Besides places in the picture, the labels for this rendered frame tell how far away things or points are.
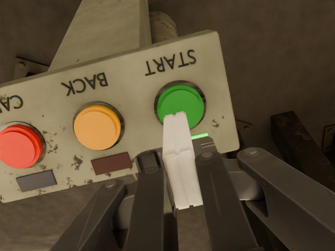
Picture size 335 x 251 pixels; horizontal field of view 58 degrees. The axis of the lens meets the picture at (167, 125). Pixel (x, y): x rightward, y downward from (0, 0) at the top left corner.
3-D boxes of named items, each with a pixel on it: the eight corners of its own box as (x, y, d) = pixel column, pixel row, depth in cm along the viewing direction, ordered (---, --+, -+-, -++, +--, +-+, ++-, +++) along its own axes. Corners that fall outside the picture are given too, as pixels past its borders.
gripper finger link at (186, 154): (177, 154, 14) (193, 150, 14) (174, 112, 21) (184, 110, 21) (191, 208, 15) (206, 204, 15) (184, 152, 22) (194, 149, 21)
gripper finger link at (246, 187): (199, 182, 13) (270, 166, 12) (190, 139, 17) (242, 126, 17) (206, 212, 13) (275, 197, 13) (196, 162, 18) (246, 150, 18)
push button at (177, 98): (206, 119, 28) (208, 125, 26) (163, 129, 28) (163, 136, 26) (196, 77, 26) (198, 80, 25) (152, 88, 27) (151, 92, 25)
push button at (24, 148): (52, 156, 29) (45, 164, 27) (13, 165, 29) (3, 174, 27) (36, 117, 28) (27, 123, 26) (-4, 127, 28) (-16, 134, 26)
